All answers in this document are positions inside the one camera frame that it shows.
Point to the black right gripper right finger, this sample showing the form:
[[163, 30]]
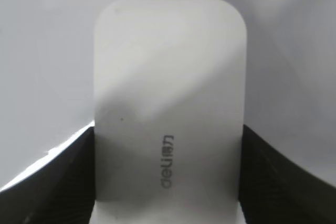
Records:
[[273, 189]]

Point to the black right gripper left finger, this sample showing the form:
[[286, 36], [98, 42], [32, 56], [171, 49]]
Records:
[[61, 192]]

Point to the white rectangular board eraser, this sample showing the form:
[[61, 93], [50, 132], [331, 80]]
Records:
[[169, 90]]

